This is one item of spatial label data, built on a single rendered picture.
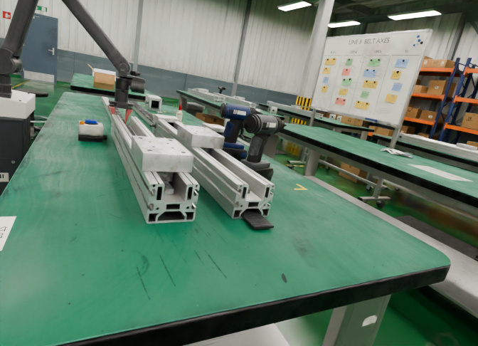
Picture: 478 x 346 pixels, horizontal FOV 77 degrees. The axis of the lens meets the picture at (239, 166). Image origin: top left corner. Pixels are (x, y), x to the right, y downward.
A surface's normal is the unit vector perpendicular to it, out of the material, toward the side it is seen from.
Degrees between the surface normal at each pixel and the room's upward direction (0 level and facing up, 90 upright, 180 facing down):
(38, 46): 90
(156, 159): 90
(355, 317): 90
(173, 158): 90
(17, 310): 0
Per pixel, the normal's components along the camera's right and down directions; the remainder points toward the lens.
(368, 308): 0.44, 0.31
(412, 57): -0.88, -0.04
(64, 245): 0.18, -0.95
